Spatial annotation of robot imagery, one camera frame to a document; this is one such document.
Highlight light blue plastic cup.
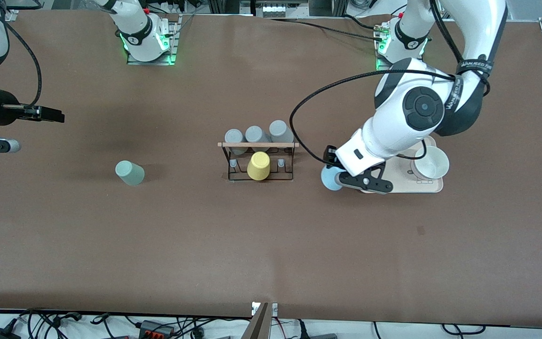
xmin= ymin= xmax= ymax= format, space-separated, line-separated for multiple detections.
xmin=321 ymin=166 xmax=345 ymax=191

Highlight sage green plastic cup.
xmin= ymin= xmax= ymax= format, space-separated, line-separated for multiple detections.
xmin=115 ymin=161 xmax=145 ymax=186

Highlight grey plastic cup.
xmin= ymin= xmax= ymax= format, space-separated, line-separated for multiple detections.
xmin=245 ymin=126 xmax=271 ymax=151
xmin=269 ymin=120 xmax=295 ymax=144
xmin=224 ymin=129 xmax=246 ymax=155

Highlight yellow plastic cup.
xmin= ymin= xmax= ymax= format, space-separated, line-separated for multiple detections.
xmin=247 ymin=152 xmax=271 ymax=181

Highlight beige rabbit print tray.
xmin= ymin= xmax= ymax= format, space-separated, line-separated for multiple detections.
xmin=370 ymin=136 xmax=444 ymax=194

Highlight white bowl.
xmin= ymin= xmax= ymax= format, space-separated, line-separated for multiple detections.
xmin=411 ymin=146 xmax=450 ymax=181

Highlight white label plate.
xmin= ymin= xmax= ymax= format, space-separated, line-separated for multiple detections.
xmin=251 ymin=302 xmax=279 ymax=317

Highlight grey box orange connectors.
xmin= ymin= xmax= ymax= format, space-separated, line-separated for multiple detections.
xmin=138 ymin=320 xmax=176 ymax=338

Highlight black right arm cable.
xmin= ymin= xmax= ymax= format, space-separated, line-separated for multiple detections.
xmin=0 ymin=14 xmax=42 ymax=109

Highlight black wire cup rack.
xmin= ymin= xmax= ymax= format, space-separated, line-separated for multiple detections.
xmin=218 ymin=141 xmax=300 ymax=183

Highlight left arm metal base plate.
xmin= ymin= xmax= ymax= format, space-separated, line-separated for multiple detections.
xmin=375 ymin=21 xmax=426 ymax=72

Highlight black cable on table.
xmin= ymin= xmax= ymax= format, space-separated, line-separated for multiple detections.
xmin=271 ymin=18 xmax=384 ymax=40

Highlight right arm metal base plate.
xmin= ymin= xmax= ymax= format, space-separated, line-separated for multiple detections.
xmin=127 ymin=14 xmax=178 ymax=65

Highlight black floor cable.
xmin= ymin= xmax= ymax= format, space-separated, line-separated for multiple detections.
xmin=440 ymin=324 xmax=488 ymax=336
xmin=17 ymin=308 xmax=83 ymax=339

